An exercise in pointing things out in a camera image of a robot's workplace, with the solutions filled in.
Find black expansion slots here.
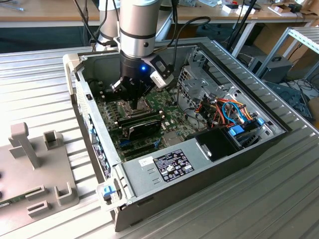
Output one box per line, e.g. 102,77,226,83
122,141,159,161

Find white and red box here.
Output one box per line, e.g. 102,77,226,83
221,3,241,15

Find black internal cable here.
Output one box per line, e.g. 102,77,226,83
174,83,210,130

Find aluminium profile frame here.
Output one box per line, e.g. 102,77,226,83
255,26,319,80

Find open black PC case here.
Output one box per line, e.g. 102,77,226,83
62,38,294,232

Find thick black cable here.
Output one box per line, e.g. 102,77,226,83
171,16,212,67

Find orange wire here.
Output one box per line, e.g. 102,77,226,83
215,98,255,126

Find brown floor cardboard box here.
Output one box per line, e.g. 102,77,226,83
308,97,319,123

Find green motherboard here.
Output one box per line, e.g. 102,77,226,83
96,83,210,164

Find long wooden desk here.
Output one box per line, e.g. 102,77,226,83
0,0,319,29

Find small open cardboard box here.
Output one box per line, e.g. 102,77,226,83
268,1,290,17

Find brown cardboard sheet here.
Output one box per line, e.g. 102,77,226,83
254,23,304,63

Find dark floor panel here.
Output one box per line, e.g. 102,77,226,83
263,80,314,122

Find green RAM stick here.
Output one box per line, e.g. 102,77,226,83
0,195,27,209

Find large cardboard box flaps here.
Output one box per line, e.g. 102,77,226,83
299,0,319,15

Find blue disk carrier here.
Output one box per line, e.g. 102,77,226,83
228,118,265,150

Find black rating label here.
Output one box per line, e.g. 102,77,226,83
153,148,195,182

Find blue wire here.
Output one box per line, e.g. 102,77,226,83
222,99,246,125

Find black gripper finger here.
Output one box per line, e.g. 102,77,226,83
135,81,156,110
104,78,136,110

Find grey power supply unit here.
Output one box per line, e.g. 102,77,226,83
122,138,210,200

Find black graphics card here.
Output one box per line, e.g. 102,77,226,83
118,112,165,142

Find black plastic drive housing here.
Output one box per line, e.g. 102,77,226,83
185,125,245,162

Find grey chipset heat sink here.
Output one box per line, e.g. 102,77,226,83
163,131,184,147

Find black tripod legs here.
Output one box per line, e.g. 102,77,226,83
225,0,259,52

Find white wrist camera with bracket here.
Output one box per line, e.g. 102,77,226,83
144,54,174,89

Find black cable with plug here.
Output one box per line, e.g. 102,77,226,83
73,0,100,45

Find grey parts rack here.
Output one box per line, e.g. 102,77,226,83
0,121,80,237

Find silver metal drive cage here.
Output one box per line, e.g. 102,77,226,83
176,66,221,110

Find small white sticker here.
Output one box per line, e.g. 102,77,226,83
139,156,155,167

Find blue case latch clip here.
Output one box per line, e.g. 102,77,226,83
103,185,114,200

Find black box with handle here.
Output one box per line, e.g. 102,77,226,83
249,55,294,84

